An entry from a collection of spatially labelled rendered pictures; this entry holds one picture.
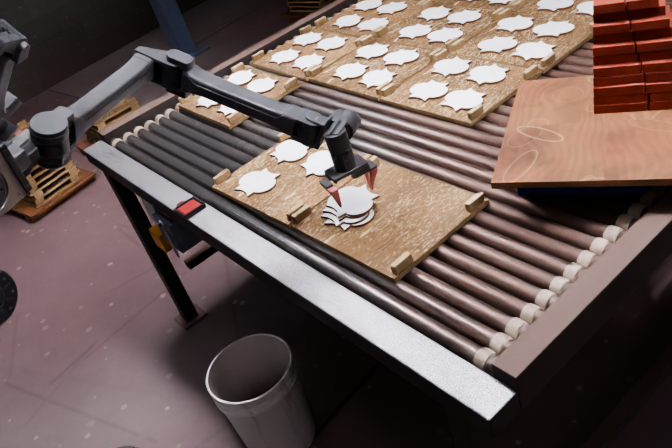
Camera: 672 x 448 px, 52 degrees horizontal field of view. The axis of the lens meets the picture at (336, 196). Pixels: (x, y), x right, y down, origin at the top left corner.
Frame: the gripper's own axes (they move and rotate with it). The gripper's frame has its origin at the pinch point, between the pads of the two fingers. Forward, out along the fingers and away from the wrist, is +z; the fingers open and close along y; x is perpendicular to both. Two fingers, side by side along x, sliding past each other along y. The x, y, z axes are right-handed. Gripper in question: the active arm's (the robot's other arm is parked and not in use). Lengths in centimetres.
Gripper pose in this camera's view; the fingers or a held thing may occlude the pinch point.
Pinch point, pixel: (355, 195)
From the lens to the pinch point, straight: 180.9
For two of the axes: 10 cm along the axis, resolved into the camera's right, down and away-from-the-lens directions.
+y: -8.5, 4.6, -2.5
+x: 4.4, 3.8, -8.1
